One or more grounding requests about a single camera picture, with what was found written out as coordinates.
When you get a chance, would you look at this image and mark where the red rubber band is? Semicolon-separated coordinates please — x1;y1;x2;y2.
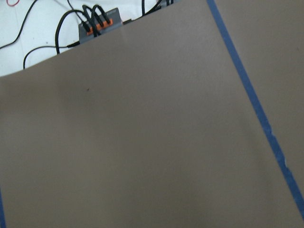
6;0;20;7

